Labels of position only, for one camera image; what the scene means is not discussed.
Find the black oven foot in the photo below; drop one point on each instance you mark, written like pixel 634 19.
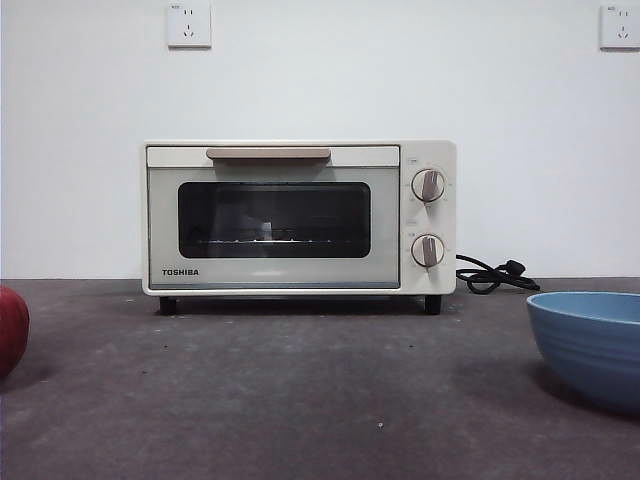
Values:
pixel 168 305
pixel 433 305

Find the cream toaster oven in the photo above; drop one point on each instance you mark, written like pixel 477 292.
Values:
pixel 430 280

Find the red apple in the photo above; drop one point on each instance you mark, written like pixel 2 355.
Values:
pixel 11 330

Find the blue bowl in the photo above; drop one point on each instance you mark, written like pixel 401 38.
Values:
pixel 595 350

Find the beige oven knob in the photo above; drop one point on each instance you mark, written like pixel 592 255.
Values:
pixel 428 185
pixel 428 250

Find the white wall socket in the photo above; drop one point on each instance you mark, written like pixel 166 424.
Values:
pixel 189 25
pixel 621 27

